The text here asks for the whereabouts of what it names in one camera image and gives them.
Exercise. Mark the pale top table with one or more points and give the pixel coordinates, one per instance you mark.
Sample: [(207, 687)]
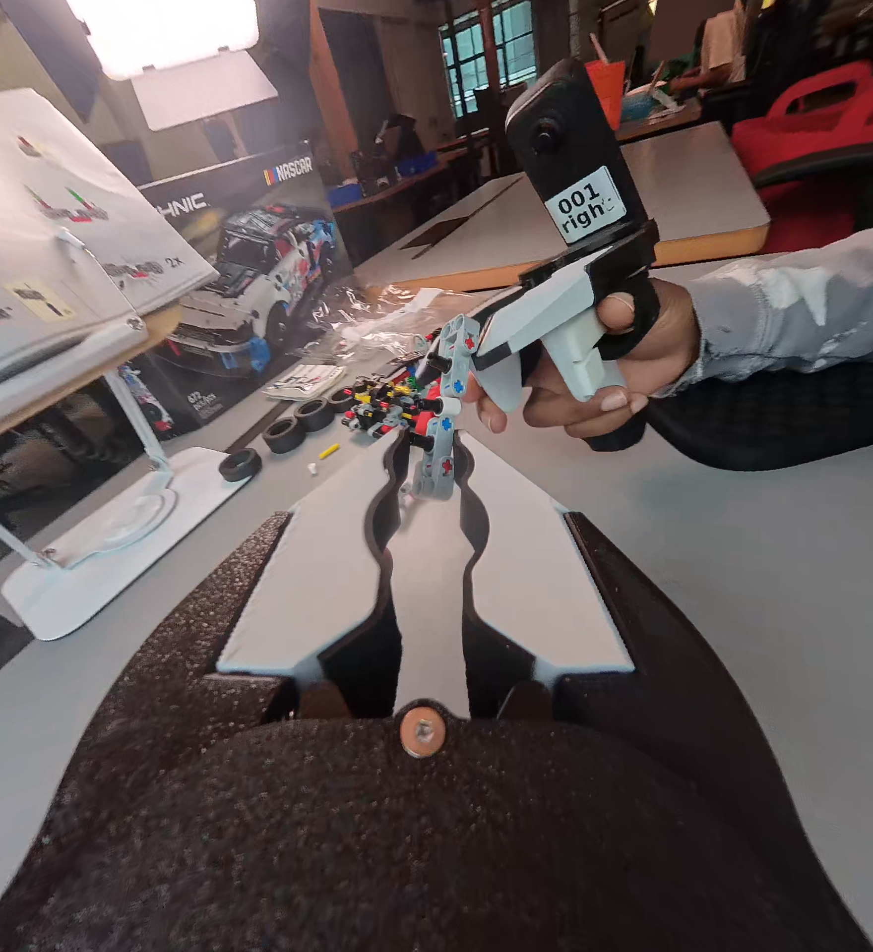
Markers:
[(689, 186)]

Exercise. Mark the partly built brick car chassis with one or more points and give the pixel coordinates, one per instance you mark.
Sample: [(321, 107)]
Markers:
[(384, 405)]

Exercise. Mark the grey red brick assembly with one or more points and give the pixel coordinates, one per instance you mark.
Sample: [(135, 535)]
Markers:
[(444, 461)]

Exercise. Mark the clear plastic bag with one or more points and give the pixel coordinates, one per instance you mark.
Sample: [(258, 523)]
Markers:
[(384, 312)]

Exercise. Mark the person's right hand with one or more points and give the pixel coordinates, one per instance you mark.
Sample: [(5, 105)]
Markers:
[(667, 349)]

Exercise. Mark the toy car box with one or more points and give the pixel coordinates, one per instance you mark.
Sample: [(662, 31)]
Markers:
[(258, 245)]

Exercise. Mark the sticker sheet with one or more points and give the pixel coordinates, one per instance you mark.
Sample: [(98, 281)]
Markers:
[(306, 381)]

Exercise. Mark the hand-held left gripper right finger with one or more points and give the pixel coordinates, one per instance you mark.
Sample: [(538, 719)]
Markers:
[(548, 580)]

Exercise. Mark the white diffuser panel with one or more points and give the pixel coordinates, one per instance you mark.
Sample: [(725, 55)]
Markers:
[(206, 93)]

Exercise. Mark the brick instruction booklet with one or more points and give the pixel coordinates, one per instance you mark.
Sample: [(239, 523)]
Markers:
[(49, 223)]

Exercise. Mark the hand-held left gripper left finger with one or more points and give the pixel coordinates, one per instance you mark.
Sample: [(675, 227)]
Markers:
[(310, 580)]

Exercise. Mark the small black toy tire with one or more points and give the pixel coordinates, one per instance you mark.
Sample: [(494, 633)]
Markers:
[(241, 465), (342, 401), (314, 415), (284, 436)]

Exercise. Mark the person's right forearm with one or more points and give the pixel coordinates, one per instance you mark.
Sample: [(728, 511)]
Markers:
[(779, 312)]

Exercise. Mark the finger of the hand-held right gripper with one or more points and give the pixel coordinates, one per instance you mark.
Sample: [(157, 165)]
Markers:
[(548, 305), (502, 387)]

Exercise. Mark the white book stand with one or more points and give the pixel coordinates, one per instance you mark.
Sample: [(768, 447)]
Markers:
[(109, 535)]

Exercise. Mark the black wrist rest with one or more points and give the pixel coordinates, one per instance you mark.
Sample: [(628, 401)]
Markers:
[(779, 424)]

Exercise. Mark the grey desk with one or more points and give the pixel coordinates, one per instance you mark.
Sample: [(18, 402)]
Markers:
[(741, 595)]

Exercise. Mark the orange container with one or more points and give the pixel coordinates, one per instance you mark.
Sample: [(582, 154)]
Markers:
[(606, 82)]

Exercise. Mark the bright light panel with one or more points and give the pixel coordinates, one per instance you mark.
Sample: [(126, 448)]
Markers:
[(161, 37)]

